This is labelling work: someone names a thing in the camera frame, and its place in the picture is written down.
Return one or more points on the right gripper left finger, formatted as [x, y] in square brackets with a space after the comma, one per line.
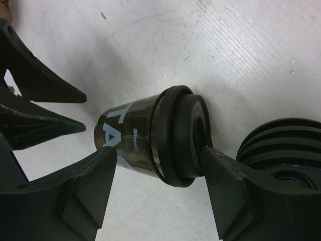
[68, 204]

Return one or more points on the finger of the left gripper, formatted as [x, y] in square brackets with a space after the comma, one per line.
[34, 79]
[25, 124]

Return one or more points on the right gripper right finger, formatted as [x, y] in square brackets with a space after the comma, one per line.
[249, 205]

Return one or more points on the black coffee cup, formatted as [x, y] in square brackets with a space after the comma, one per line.
[125, 128]

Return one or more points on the black cup lid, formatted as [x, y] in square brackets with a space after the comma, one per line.
[178, 127]

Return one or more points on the stack of black lids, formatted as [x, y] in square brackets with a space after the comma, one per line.
[287, 149]

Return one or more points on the brown cardboard cup carrier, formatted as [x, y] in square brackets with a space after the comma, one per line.
[5, 12]

